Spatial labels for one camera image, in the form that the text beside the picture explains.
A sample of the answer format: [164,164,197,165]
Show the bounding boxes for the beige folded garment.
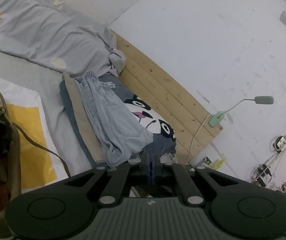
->
[62,73,106,164]

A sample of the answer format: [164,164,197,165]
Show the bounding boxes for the light blue folded garment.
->
[75,72,153,167]

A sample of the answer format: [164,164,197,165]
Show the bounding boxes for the panda print pillow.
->
[99,74,176,156]

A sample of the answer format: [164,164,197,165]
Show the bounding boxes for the dark blue folded garment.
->
[59,81,108,168]

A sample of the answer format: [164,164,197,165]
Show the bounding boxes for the white yellow plastic bag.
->
[0,70,69,235]

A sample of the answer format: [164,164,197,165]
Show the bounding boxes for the wooden headboard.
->
[115,34,223,163]

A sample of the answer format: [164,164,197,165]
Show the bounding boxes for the green clip desk lamp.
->
[208,96,274,128]

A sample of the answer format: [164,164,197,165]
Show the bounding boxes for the grey bed sheet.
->
[0,52,92,176]

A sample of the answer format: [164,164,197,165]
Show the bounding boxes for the grey blue patterned duvet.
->
[0,0,126,76]

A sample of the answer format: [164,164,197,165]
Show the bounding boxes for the white power strip with cables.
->
[247,133,286,187]

